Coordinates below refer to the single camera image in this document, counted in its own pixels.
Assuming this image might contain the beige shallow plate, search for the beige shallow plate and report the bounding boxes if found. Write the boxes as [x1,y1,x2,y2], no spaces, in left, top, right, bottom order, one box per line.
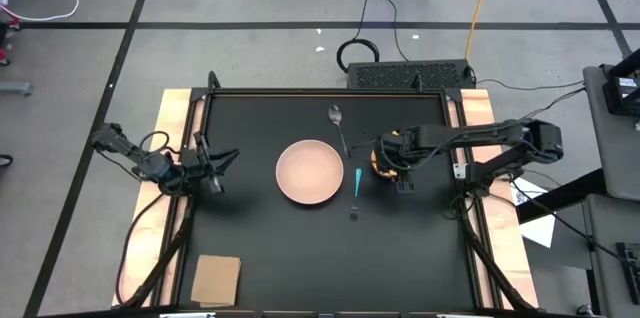
[275,139,345,206]

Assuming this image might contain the yellow cable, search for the yellow cable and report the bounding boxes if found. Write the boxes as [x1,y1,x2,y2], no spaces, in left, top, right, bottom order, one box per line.
[463,0,497,61]

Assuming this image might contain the grey desk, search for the grey desk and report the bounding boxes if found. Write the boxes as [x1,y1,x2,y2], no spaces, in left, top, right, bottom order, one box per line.
[582,65,640,203]
[582,192,640,318]

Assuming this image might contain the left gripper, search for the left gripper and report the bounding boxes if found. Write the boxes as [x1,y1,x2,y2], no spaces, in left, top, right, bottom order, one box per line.
[179,131,241,196]

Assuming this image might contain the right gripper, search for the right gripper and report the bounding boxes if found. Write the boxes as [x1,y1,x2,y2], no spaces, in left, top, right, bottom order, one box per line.
[377,125,422,195]

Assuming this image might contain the black table frame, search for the black table frame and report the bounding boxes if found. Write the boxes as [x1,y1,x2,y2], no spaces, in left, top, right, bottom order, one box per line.
[112,85,541,318]

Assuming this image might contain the fork with blue handle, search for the fork with blue handle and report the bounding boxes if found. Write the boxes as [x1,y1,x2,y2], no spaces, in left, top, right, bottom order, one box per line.
[348,167,364,221]

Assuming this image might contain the coiled black cable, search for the coiled black cable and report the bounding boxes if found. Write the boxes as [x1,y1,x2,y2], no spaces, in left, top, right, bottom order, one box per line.
[335,0,381,75]

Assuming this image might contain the black device with label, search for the black device with label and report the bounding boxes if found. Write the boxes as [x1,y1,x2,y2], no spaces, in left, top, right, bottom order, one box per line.
[601,47,640,118]

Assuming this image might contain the black keyboard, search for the black keyboard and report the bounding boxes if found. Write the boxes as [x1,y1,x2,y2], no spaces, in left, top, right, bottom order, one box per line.
[615,241,640,293]

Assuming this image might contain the brown napkin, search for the brown napkin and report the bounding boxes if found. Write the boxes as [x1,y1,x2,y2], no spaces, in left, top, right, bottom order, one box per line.
[190,254,243,309]

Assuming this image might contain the silver metal spoon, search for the silver metal spoon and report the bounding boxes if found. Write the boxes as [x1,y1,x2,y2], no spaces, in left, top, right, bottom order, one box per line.
[327,104,353,159]

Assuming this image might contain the white paper sheet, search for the white paper sheet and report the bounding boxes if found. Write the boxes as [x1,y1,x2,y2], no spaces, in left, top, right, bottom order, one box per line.
[511,176,557,250]

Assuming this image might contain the black perforated computer case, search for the black perforated computer case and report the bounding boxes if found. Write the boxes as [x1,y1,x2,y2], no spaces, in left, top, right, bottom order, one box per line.
[346,59,475,92]

